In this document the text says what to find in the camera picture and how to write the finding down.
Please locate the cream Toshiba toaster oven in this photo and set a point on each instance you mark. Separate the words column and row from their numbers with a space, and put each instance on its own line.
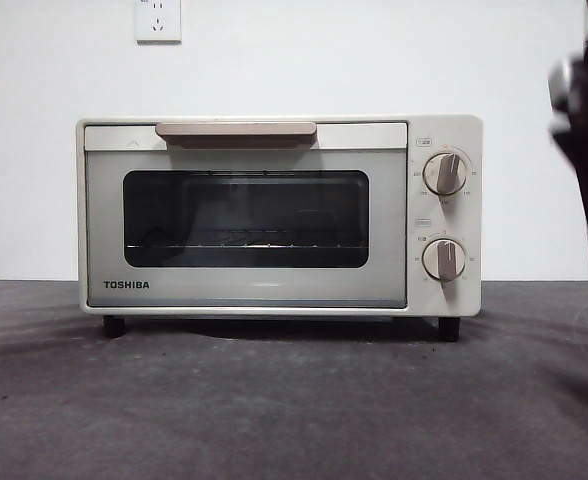
column 474, row 225

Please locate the cream timer knob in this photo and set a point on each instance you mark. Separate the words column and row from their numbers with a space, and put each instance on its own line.
column 436, row 260

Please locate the cream temperature knob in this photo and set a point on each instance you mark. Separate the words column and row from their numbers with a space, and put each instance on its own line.
column 436, row 172

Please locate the white wall socket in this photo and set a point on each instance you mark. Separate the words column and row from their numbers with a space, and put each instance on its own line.
column 157, row 25

